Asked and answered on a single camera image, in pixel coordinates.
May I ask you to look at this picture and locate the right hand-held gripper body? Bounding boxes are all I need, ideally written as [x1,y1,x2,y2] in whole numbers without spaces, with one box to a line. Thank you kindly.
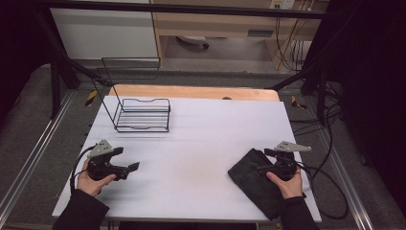
[270,140,313,182]

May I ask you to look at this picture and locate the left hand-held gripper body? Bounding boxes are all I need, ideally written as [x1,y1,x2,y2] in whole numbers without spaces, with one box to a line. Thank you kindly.
[87,139,129,182]

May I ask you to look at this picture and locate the dark grey cloth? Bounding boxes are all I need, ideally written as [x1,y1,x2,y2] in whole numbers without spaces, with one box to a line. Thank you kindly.
[227,147,308,221]

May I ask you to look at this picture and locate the black wire rack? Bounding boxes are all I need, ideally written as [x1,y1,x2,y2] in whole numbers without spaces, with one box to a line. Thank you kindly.
[91,57,172,134]

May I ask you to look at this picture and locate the person's left hand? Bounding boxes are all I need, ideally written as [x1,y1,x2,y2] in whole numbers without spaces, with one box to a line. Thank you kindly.
[76,158,118,197]

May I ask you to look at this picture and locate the person's right hand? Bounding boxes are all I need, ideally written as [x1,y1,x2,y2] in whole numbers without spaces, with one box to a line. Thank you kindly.
[265,166,305,200]

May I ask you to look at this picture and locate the yellow black striped tape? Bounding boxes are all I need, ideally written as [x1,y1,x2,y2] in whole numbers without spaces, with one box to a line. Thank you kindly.
[84,89,99,107]
[290,95,308,110]

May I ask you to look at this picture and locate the wooden board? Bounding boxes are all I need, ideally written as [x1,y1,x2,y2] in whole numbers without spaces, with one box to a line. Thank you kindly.
[107,83,282,103]

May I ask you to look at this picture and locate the white cabinet panel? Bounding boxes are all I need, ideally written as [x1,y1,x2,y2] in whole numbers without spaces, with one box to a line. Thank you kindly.
[49,7,160,60]

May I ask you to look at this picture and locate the white chair base with castor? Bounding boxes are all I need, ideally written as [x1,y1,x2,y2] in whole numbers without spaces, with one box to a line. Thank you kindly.
[175,34,211,50]

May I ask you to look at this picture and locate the light wooden desk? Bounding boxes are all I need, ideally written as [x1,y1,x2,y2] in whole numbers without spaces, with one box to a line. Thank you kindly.
[149,0,330,70]

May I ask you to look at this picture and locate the left hand-held gripper black cable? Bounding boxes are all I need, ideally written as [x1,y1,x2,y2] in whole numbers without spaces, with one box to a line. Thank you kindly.
[69,145,98,195]

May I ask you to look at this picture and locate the black floor cables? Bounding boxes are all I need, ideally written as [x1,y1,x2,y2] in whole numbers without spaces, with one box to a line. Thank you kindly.
[288,80,345,137]

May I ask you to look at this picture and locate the aluminium rail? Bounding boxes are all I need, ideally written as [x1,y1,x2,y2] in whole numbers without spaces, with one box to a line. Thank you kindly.
[0,90,77,219]
[318,127,375,230]

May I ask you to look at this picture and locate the black metal frame strut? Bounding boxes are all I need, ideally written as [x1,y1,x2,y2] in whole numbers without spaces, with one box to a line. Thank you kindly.
[32,9,113,120]
[269,57,329,126]

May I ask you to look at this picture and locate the hanging black cable bundle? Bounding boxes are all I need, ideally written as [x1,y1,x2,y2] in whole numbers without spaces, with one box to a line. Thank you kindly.
[275,15,313,73]

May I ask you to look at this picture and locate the white wall socket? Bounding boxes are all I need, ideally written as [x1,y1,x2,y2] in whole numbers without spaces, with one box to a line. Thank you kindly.
[269,0,297,11]

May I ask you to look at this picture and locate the black metal frame bar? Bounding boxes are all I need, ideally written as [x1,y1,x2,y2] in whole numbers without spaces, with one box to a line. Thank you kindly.
[37,0,327,20]

